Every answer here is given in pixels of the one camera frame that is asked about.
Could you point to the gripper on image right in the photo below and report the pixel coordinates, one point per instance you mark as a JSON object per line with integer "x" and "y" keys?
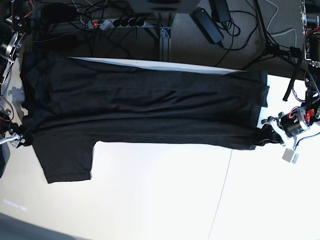
{"x": 279, "y": 130}

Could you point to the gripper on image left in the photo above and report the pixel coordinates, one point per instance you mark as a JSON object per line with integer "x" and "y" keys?
{"x": 14, "y": 134}

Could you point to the black T-shirt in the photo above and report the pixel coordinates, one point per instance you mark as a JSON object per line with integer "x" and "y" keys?
{"x": 72, "y": 104}

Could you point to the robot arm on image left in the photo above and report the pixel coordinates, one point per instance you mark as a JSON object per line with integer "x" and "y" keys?
{"x": 14, "y": 27}

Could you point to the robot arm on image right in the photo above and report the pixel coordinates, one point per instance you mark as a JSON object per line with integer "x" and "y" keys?
{"x": 310, "y": 17}

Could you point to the dark object at left edge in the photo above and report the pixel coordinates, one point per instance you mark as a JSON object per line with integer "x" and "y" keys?
{"x": 4, "y": 157}

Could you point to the black tripod stand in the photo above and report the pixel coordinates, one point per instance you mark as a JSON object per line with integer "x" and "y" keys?
{"x": 293, "y": 55}

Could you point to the black power adapter brick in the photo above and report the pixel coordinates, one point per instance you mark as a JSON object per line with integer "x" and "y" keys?
{"x": 207, "y": 26}

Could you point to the white power strip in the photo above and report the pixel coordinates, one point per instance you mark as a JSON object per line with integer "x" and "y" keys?
{"x": 111, "y": 23}

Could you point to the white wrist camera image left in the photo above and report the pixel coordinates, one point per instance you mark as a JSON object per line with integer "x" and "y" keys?
{"x": 1, "y": 141}

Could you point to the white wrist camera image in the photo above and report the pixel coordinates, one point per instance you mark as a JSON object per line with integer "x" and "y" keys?
{"x": 290, "y": 156}
{"x": 1, "y": 141}

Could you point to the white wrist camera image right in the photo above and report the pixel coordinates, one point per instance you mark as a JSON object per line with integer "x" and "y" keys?
{"x": 290, "y": 156}

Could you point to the aluminium frame post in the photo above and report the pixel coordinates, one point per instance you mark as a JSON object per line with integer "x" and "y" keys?
{"x": 165, "y": 21}

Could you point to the grey camera mount plate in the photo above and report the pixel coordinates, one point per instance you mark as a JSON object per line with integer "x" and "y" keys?
{"x": 168, "y": 6}

